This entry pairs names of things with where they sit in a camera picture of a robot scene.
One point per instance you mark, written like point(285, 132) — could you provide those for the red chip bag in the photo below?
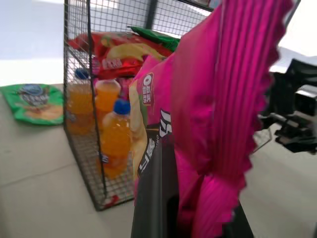
point(121, 55)

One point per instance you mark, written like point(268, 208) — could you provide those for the magenta chip bag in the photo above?
point(213, 111)

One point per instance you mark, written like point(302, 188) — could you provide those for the small red snack packet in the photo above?
point(111, 201)

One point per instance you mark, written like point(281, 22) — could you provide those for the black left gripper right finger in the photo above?
point(239, 228)

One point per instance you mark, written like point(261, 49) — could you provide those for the small pink snack packet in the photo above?
point(125, 85)

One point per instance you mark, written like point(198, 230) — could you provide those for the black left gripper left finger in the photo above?
point(154, 198)

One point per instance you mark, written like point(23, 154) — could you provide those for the black and silver machine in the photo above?
point(294, 119)

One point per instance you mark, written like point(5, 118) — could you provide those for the orange soda bottle blue cap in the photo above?
point(116, 143)
point(107, 96)
point(79, 106)

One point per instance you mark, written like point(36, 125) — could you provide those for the green chip bag blue logo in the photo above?
point(37, 104)

